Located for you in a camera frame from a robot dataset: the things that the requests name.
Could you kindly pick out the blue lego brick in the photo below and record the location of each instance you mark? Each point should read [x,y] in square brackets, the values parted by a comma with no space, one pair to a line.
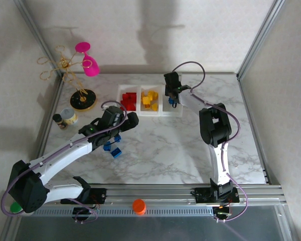
[171,101]
[118,138]
[116,152]
[107,146]

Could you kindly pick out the red lego brick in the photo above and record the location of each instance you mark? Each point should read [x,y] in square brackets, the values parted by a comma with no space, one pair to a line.
[133,96]
[125,96]
[132,107]
[125,104]

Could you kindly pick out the yellow lego plate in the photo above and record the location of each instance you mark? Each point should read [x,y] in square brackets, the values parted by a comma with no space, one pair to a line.
[148,107]

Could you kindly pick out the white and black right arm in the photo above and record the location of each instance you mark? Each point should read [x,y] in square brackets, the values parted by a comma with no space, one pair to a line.
[218,155]

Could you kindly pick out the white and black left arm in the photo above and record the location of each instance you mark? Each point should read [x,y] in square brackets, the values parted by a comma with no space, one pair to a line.
[60,155]

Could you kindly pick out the white plastic container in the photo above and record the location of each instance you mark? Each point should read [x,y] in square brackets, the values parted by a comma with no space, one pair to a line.
[119,88]
[165,111]
[160,105]

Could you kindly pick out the small jar grey lid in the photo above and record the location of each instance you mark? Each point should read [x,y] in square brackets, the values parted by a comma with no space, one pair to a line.
[69,116]

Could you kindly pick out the small dark bottle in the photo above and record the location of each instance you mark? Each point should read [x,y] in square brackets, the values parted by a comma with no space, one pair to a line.
[59,121]

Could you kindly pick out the pink wine glass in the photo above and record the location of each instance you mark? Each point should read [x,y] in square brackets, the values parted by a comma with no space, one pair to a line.
[90,66]

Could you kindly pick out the orange cylinder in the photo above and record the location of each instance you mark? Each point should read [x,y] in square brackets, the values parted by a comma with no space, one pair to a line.
[139,206]

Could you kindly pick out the white bottle green cap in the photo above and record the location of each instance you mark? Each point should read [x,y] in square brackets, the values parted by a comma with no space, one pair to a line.
[15,208]

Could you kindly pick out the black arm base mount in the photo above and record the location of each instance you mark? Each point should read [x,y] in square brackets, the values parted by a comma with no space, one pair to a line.
[198,194]
[100,194]

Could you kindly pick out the aluminium frame rail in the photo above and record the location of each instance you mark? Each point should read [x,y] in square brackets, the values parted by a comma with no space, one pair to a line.
[153,193]

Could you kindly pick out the aluminium frame post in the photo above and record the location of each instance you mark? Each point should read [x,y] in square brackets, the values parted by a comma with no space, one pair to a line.
[261,37]
[39,37]

